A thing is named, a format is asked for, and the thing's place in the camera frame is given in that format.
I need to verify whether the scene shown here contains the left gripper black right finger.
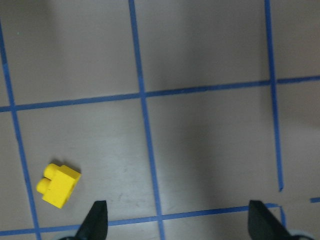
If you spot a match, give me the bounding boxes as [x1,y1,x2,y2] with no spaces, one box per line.
[248,200,292,240]

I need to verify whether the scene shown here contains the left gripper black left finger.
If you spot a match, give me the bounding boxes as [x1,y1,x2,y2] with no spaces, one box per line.
[74,200,108,240]

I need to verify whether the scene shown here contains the yellow toy block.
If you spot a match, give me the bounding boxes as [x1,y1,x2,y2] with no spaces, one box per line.
[36,163,81,209]

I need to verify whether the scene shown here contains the brown paper table mat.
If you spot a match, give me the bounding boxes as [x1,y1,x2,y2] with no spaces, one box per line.
[0,0,320,240]

